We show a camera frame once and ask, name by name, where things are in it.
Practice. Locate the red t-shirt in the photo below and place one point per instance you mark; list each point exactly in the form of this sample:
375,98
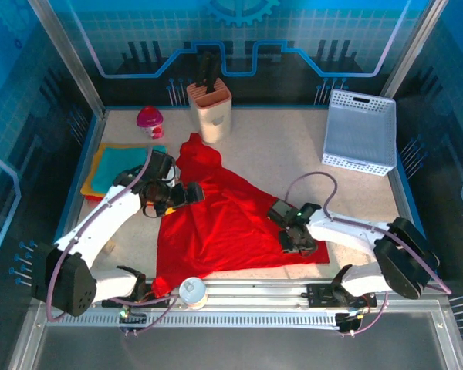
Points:
94,197
224,231

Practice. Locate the stack of folded towels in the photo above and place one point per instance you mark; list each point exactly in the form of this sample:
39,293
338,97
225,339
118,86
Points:
85,189

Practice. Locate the teal folded t-shirt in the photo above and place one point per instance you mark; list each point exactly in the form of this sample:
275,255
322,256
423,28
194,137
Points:
115,165

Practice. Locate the red folded t-shirt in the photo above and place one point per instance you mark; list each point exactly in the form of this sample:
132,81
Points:
94,197

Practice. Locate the pink lidded cup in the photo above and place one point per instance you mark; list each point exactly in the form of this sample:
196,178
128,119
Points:
150,121

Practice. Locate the cream knife block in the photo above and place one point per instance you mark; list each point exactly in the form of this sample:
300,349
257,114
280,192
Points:
214,115

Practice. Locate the white perforated plastic basket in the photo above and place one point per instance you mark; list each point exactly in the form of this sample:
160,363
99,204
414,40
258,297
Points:
359,131

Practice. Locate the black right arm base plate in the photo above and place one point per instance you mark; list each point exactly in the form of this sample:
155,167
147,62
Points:
320,294

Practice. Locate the aluminium rail frame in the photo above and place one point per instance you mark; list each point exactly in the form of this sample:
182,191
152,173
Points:
254,297

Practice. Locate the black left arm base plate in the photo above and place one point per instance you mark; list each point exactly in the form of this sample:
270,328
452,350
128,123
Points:
162,300

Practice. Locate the aluminium frame post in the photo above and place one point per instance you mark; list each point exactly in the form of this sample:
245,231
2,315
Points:
413,48
65,58

